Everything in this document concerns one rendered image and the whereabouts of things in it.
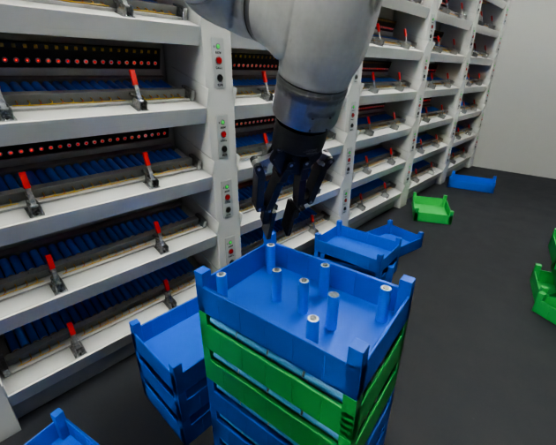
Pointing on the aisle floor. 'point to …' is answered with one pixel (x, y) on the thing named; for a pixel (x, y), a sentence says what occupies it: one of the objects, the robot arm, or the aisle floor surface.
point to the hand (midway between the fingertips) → (278, 219)
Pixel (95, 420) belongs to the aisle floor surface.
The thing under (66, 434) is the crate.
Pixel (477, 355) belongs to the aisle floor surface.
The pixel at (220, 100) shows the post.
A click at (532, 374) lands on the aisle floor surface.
